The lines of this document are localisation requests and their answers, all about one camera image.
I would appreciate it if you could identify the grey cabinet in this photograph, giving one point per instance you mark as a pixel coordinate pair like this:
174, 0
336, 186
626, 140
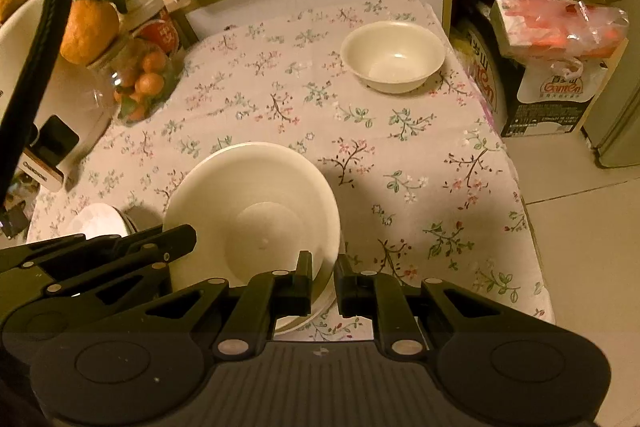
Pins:
617, 122

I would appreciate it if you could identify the white and black carton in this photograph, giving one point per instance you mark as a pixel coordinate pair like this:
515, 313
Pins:
550, 102

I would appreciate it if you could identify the pile of small kumquats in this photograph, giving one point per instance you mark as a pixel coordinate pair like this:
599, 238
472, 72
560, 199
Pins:
147, 84

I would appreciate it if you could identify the large orange with leaves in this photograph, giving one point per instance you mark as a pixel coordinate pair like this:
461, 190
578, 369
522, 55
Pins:
90, 32

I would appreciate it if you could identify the red label can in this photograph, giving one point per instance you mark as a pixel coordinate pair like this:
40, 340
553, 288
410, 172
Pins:
162, 32

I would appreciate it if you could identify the floral tablecloth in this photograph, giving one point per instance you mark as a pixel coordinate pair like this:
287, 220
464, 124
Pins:
390, 167

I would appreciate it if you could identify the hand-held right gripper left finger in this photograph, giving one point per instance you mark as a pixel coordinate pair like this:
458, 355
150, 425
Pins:
302, 287

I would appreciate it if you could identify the glass jar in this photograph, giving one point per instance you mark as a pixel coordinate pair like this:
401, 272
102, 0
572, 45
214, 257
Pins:
107, 87

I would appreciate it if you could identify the white bowl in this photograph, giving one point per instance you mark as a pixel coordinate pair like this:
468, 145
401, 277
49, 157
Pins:
395, 57

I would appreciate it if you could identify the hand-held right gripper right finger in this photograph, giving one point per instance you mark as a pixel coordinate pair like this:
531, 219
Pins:
344, 289

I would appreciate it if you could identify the orange plastic bag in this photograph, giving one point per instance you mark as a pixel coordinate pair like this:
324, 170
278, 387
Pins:
560, 22

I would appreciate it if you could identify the white air fryer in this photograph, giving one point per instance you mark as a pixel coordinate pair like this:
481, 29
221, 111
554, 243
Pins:
65, 102

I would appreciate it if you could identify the white printed sack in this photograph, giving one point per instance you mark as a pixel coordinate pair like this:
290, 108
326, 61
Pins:
482, 72

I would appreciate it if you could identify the white plate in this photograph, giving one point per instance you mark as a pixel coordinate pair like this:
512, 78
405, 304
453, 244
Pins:
92, 219

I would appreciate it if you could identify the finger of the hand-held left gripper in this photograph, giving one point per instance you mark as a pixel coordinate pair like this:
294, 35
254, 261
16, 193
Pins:
140, 277
170, 239

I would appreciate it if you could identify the cream bowl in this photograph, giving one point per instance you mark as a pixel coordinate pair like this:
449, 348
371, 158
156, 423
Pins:
325, 292
250, 197

